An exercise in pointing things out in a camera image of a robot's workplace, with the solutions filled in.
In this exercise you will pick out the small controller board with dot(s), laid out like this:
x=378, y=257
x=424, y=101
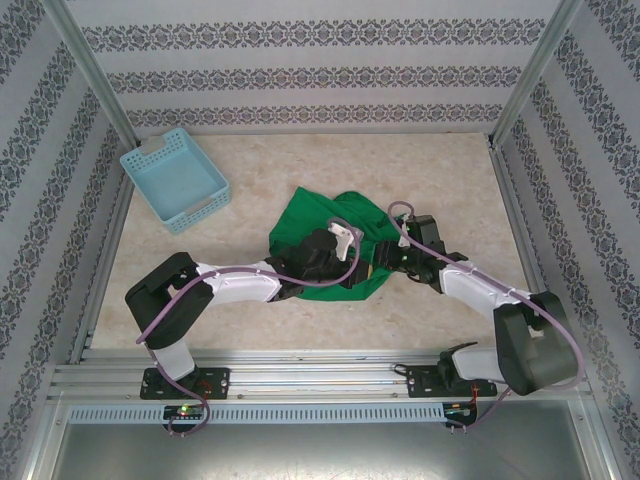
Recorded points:
x=185, y=411
x=460, y=410

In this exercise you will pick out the aluminium side rail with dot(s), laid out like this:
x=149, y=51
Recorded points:
x=525, y=240
x=107, y=250

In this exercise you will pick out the green t-shirt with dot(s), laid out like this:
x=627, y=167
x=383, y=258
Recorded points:
x=305, y=215

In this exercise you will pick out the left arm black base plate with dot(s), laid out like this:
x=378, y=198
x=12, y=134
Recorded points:
x=215, y=385

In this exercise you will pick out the aluminium mounting rail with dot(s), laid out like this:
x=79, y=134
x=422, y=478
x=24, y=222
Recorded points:
x=310, y=372

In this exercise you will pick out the grey metal sheet panel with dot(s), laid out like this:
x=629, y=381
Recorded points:
x=325, y=452

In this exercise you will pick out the aluminium frame post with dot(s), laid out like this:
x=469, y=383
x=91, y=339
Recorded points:
x=535, y=75
x=95, y=75

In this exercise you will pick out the light blue perforated plastic basket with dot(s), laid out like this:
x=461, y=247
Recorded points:
x=172, y=175

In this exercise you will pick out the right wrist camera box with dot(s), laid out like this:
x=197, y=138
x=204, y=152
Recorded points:
x=425, y=227

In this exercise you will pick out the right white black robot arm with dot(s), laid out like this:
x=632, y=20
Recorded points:
x=480, y=290

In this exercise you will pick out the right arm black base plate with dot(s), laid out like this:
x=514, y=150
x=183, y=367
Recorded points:
x=425, y=382

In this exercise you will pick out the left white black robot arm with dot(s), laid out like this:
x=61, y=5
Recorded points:
x=240, y=285

